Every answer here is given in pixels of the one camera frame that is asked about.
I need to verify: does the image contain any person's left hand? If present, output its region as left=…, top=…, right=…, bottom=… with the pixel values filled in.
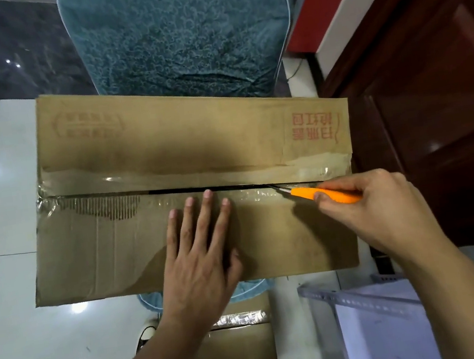
left=144, top=186, right=253, bottom=335

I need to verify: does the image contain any person's right hand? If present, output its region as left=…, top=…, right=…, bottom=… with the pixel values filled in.
left=310, top=159, right=454, bottom=276

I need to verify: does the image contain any orange utility knife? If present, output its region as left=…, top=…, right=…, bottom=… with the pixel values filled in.
left=272, top=173, right=364, bottom=216

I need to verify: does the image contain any white metal shelving rack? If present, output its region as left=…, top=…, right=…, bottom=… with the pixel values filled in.
left=293, top=244, right=474, bottom=359

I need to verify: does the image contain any large brown cardboard box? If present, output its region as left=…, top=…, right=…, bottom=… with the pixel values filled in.
left=5, top=50, right=372, bottom=315

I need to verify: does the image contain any person's right forearm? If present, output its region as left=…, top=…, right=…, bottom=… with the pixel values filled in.
left=398, top=235, right=474, bottom=359

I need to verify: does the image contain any black and white sneaker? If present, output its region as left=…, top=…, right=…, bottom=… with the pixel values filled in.
left=133, top=324, right=162, bottom=353

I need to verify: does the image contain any small printed brown carton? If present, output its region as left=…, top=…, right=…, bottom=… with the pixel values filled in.
left=154, top=292, right=280, bottom=359

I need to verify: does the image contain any dark wooden door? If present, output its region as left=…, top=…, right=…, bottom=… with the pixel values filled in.
left=306, top=0, right=474, bottom=267

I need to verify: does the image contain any teal fabric chair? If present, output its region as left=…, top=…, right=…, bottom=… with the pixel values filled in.
left=56, top=0, right=307, bottom=127

